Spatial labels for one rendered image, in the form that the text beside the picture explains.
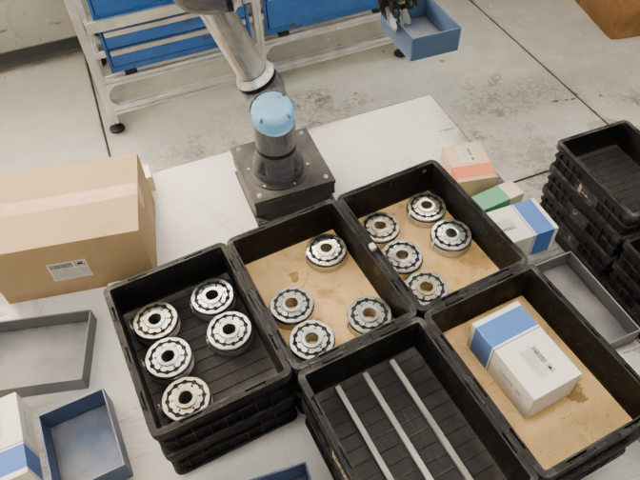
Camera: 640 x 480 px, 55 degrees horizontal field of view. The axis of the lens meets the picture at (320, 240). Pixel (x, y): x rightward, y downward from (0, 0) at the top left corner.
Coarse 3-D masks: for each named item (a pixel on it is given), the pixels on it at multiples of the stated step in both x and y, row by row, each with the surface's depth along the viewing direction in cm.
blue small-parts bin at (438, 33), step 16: (432, 0) 176; (416, 16) 182; (432, 16) 178; (448, 16) 170; (400, 32) 168; (416, 32) 177; (432, 32) 177; (448, 32) 166; (400, 48) 171; (416, 48) 165; (432, 48) 167; (448, 48) 169
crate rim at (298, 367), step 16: (320, 208) 153; (336, 208) 152; (272, 224) 149; (352, 224) 148; (384, 272) 139; (256, 288) 137; (400, 288) 136; (272, 320) 132; (400, 320) 130; (368, 336) 128; (288, 352) 126; (336, 352) 126; (304, 368) 124
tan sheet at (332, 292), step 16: (272, 256) 156; (288, 256) 156; (304, 256) 155; (256, 272) 153; (272, 272) 152; (288, 272) 152; (304, 272) 152; (320, 272) 152; (336, 272) 152; (352, 272) 151; (272, 288) 149; (304, 288) 149; (320, 288) 149; (336, 288) 149; (352, 288) 148; (368, 288) 148; (320, 304) 146; (336, 304) 146; (320, 320) 143; (336, 320) 143; (288, 336) 140; (336, 336) 140; (352, 336) 140
